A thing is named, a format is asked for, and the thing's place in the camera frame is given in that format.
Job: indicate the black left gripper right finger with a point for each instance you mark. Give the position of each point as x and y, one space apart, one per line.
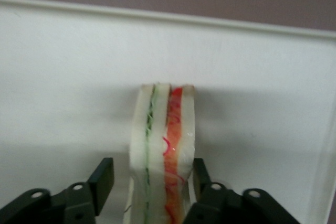
231 205

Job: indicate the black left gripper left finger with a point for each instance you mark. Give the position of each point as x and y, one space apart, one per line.
65 203

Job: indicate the triangular sandwich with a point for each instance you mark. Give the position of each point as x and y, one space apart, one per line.
160 142

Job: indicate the cream plastic tray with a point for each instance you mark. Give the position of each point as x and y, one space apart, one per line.
78 77

